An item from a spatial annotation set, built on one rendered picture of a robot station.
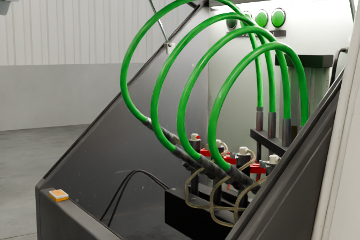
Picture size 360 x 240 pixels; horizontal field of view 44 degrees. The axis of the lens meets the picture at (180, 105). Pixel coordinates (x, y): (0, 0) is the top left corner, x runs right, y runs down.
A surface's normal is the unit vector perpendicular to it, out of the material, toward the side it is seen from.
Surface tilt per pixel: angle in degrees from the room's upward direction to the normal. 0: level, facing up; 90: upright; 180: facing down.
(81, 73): 90
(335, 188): 76
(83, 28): 90
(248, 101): 90
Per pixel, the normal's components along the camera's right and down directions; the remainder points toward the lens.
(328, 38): -0.83, 0.07
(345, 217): -0.80, -0.16
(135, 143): 0.57, 0.11
